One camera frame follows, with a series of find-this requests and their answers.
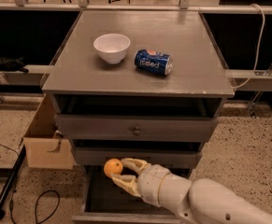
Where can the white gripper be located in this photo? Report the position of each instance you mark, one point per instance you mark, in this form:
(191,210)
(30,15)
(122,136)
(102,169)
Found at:
(150,181)

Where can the orange fruit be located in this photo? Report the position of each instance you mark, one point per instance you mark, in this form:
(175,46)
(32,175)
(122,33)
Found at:
(113,166)

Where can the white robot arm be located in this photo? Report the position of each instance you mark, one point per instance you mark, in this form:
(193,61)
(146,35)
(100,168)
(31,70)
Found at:
(202,201)

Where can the grey bottom drawer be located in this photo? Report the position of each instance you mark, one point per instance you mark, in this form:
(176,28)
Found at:
(105,203)

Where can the grey drawer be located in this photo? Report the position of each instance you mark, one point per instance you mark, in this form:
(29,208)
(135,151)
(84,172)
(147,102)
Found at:
(169,159)
(135,128)
(105,203)

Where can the grey middle drawer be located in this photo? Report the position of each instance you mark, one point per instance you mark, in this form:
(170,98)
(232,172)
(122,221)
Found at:
(169,159)

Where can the grey top drawer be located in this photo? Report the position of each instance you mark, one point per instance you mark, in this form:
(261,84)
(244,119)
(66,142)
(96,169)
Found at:
(135,128)

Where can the grey drawer cabinet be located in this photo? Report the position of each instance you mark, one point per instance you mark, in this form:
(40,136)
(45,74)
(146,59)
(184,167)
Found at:
(140,84)

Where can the cardboard box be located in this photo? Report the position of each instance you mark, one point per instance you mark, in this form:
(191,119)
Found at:
(45,146)

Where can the blue Pepsi can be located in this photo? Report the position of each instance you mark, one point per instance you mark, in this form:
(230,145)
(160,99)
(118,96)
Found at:
(154,62)

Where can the white bowl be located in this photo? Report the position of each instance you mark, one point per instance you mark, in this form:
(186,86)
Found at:
(112,48)

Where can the black bar on floor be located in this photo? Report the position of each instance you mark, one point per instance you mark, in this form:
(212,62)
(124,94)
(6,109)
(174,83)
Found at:
(11,178)

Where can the black object on rail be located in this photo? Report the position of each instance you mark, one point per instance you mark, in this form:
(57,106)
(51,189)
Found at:
(12,65)

